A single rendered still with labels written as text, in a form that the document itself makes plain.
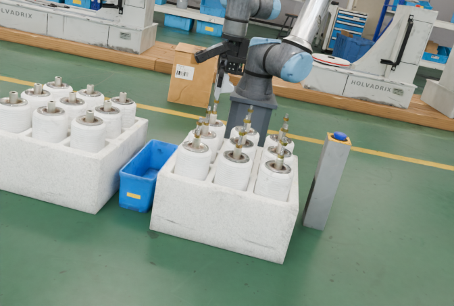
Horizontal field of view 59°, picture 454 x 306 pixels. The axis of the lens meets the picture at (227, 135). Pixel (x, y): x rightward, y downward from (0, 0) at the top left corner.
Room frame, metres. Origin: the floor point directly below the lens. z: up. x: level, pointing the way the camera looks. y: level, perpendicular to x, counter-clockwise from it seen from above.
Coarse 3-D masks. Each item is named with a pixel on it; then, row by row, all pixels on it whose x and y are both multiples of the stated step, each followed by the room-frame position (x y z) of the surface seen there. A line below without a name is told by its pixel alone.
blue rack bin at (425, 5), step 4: (396, 0) 6.06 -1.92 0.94; (396, 4) 6.02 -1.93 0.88; (404, 4) 5.75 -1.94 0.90; (408, 4) 5.69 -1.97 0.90; (412, 4) 5.69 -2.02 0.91; (416, 4) 5.68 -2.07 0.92; (420, 4) 6.09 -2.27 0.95; (424, 4) 5.97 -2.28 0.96; (428, 4) 5.85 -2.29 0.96; (392, 8) 6.13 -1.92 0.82; (424, 8) 5.70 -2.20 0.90; (428, 8) 5.70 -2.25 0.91
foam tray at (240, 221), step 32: (256, 160) 1.20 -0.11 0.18; (160, 192) 0.97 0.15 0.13; (192, 192) 0.96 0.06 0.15; (224, 192) 0.95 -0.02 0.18; (160, 224) 0.97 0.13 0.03; (192, 224) 0.96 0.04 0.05; (224, 224) 0.95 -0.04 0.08; (256, 224) 0.94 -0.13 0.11; (288, 224) 0.94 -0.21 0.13; (256, 256) 0.94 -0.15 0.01
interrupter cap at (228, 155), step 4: (224, 152) 1.04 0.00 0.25; (228, 152) 1.05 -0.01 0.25; (232, 152) 1.05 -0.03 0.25; (224, 156) 1.01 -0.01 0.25; (228, 156) 1.02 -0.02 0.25; (244, 156) 1.04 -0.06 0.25; (248, 156) 1.04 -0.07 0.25; (232, 160) 0.99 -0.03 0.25; (236, 160) 1.00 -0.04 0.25; (240, 160) 1.00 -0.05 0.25; (244, 160) 1.01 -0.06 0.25; (248, 160) 1.01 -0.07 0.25
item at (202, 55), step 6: (222, 42) 1.28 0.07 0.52; (210, 48) 1.26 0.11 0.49; (216, 48) 1.24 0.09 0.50; (222, 48) 1.25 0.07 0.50; (228, 48) 1.25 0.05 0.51; (198, 54) 1.24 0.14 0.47; (204, 54) 1.24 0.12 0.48; (210, 54) 1.24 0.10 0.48; (216, 54) 1.24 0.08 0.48; (198, 60) 1.23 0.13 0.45; (204, 60) 1.24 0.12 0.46
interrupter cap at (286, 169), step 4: (272, 160) 1.05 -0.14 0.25; (264, 164) 1.02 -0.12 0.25; (268, 164) 1.02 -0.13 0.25; (272, 164) 1.03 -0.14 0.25; (284, 164) 1.04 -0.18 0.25; (268, 168) 0.99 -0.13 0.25; (272, 168) 1.00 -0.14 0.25; (284, 168) 1.02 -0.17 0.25; (288, 168) 1.02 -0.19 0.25; (276, 172) 0.98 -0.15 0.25; (280, 172) 0.98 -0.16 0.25; (284, 172) 0.98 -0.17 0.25; (288, 172) 0.99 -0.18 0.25
